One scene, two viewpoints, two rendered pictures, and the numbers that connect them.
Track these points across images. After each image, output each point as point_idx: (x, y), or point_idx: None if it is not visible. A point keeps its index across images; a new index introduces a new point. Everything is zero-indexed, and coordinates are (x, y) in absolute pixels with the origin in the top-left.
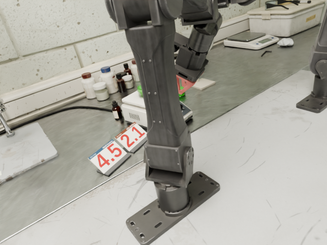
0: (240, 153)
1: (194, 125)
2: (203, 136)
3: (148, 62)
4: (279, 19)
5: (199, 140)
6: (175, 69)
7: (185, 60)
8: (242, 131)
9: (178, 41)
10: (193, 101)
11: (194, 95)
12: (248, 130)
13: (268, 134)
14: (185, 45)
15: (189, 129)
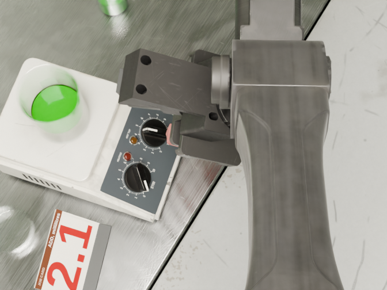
0: (337, 262)
1: (204, 163)
2: (241, 210)
3: None
4: None
5: (236, 225)
6: (188, 156)
7: (215, 137)
8: (325, 175)
9: (194, 103)
10: (167, 42)
11: (158, 1)
12: (338, 169)
13: (383, 182)
14: (214, 111)
15: (196, 182)
